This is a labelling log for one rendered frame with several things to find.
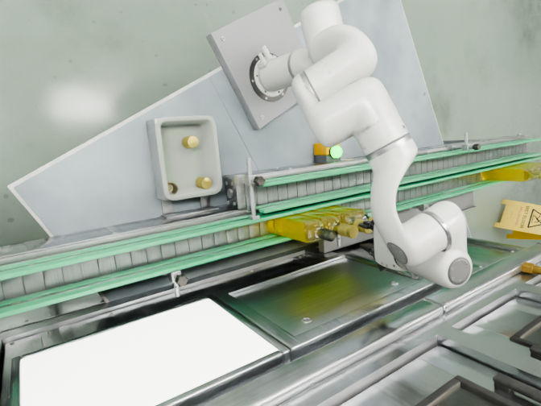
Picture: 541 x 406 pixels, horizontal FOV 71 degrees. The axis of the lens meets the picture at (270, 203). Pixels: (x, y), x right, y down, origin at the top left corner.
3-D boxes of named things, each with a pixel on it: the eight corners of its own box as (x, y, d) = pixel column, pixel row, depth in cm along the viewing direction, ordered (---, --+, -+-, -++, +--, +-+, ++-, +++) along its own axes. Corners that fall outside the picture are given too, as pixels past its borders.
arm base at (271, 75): (241, 60, 117) (271, 45, 104) (268, 42, 122) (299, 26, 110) (266, 104, 123) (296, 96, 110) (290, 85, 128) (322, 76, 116)
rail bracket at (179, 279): (159, 289, 100) (177, 305, 89) (156, 264, 99) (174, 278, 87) (175, 285, 102) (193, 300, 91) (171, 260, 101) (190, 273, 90)
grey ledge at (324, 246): (307, 248, 138) (328, 254, 129) (305, 225, 137) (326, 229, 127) (454, 205, 189) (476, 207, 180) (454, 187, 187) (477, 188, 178)
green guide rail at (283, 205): (249, 210, 112) (264, 213, 105) (249, 207, 112) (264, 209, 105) (526, 154, 205) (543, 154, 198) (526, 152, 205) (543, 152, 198)
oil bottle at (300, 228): (267, 232, 117) (311, 245, 99) (266, 214, 115) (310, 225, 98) (282, 228, 119) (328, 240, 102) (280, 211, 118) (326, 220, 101)
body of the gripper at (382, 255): (427, 273, 80) (394, 258, 90) (427, 225, 78) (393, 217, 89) (398, 279, 77) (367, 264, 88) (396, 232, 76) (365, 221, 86)
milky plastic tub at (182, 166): (156, 199, 109) (166, 202, 102) (145, 120, 105) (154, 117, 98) (211, 190, 118) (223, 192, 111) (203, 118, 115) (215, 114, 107)
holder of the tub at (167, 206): (158, 216, 111) (167, 220, 104) (146, 121, 106) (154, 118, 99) (212, 206, 120) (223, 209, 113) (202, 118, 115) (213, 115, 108)
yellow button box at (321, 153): (313, 162, 141) (327, 162, 134) (311, 142, 139) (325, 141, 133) (327, 160, 144) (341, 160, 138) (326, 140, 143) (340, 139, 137)
